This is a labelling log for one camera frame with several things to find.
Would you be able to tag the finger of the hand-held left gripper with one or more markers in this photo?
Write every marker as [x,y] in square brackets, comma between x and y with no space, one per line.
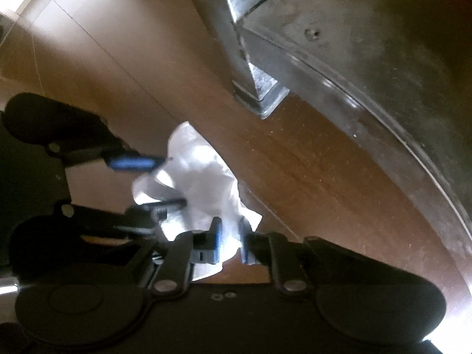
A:
[132,163]
[162,206]

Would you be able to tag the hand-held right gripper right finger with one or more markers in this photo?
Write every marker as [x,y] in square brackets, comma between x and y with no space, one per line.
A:
[244,245]

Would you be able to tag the white tissue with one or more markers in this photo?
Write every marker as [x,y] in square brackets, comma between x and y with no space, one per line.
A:
[199,180]

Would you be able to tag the low glossy wooden bench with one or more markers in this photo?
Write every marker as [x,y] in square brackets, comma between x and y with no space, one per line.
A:
[368,44]

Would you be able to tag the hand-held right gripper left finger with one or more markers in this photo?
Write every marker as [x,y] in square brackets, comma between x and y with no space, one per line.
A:
[217,239]

